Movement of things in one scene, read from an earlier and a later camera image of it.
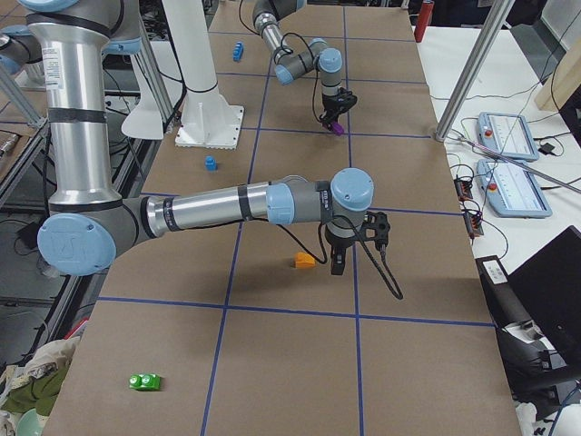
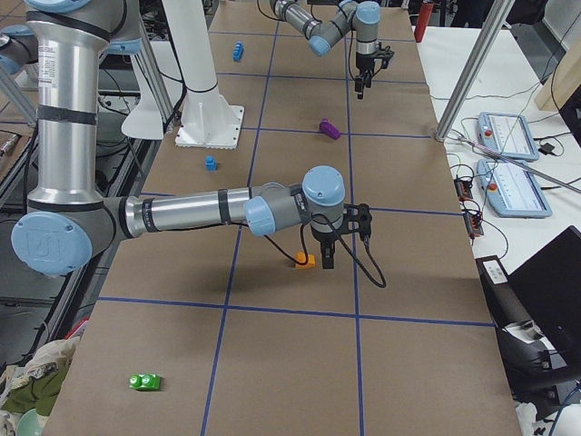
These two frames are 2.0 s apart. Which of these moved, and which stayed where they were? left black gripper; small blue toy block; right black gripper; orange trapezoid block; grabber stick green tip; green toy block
Moved: left black gripper; right black gripper
Stayed: green toy block; orange trapezoid block; small blue toy block; grabber stick green tip
